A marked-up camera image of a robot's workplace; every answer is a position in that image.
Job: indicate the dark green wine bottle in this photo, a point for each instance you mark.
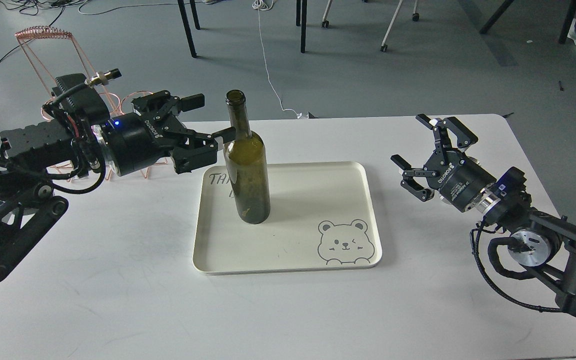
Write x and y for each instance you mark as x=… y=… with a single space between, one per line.
x=246 y=164

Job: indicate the white chair legs with casters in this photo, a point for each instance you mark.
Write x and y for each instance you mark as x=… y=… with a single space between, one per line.
x=383 y=47

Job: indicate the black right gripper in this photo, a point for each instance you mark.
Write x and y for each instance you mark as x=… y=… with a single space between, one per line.
x=460 y=182

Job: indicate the black table legs left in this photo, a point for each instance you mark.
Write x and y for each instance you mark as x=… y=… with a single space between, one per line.
x=187 y=24

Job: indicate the black table legs middle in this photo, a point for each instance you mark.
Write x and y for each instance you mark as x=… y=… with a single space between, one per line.
x=301 y=22

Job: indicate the copper wire wine rack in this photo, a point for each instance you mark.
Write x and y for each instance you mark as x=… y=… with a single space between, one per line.
x=52 y=51

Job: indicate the steel jigger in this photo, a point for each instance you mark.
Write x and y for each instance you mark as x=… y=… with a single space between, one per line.
x=474 y=160

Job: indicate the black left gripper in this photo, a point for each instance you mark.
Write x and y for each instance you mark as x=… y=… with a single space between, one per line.
x=135 y=140

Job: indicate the cream bear tray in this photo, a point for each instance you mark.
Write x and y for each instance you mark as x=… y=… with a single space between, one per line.
x=321 y=218

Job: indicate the black table legs right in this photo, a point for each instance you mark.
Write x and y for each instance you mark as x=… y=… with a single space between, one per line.
x=554 y=17

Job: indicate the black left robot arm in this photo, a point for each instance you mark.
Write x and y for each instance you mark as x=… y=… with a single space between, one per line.
x=71 y=153

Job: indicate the black table legs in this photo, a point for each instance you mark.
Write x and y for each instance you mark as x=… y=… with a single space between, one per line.
x=187 y=24
x=301 y=22
x=554 y=17

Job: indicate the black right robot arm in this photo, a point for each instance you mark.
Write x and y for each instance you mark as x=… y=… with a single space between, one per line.
x=535 y=245

